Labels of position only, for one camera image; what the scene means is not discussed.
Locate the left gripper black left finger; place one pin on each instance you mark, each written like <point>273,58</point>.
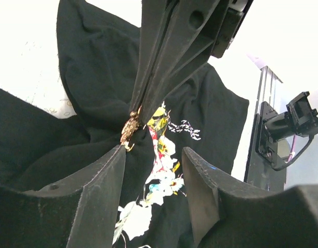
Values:
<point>79,210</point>

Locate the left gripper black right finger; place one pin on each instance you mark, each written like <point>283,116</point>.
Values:
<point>224,211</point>

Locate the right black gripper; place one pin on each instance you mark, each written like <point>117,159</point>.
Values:
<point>196,31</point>

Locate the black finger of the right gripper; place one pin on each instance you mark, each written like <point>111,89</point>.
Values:
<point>154,23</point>

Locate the black floral print t-shirt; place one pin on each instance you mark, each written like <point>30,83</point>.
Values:
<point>37,150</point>

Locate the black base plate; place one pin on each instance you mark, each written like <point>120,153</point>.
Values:
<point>263,151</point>

